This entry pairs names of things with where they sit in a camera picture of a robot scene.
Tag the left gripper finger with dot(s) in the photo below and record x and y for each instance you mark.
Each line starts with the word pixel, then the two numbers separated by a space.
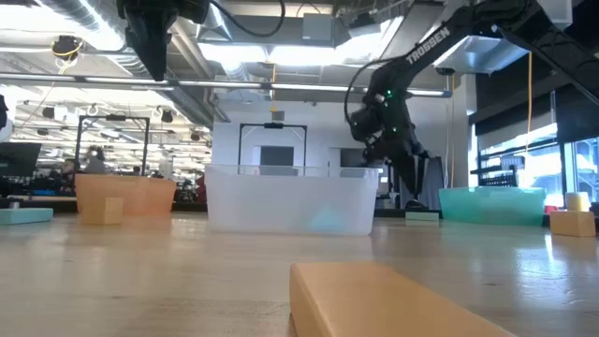
pixel 152 47

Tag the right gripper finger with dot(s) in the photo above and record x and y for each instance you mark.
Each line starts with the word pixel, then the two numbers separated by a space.
pixel 412 178

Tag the teal rectangular block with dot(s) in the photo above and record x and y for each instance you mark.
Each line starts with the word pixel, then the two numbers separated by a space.
pixel 422 216
pixel 25 215

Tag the orange cube block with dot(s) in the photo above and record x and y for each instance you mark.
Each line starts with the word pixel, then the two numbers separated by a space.
pixel 102 210
pixel 572 223

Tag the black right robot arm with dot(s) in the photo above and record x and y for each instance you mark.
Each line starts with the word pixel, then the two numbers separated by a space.
pixel 430 44

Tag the teal plastic bin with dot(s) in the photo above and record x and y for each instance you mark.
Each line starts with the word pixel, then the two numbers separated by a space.
pixel 491 206

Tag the silver metal crossbar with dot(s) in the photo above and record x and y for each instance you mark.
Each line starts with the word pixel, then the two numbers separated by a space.
pixel 234 84

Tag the white ceiling light box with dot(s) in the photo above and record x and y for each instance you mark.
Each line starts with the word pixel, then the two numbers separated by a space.
pixel 482 56

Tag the person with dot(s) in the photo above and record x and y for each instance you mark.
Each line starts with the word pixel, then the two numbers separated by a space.
pixel 96 164
pixel 68 171

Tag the orange rectangular block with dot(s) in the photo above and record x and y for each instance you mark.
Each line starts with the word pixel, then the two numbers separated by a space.
pixel 374 304

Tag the clear plastic bin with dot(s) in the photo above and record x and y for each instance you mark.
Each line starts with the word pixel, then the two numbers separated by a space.
pixel 262 206

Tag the orange plastic bin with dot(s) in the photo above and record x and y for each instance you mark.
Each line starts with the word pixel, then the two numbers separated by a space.
pixel 140 194

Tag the pale yellow cylinder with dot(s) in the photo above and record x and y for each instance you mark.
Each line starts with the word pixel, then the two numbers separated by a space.
pixel 578 201

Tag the dark computer monitor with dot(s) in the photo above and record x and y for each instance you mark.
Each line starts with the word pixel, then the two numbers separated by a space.
pixel 18 159

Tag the black gantry frame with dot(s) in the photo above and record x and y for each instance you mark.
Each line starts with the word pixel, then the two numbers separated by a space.
pixel 273 125
pixel 112 118

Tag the black overhead camera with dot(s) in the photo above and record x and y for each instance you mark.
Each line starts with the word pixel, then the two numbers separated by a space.
pixel 67 47

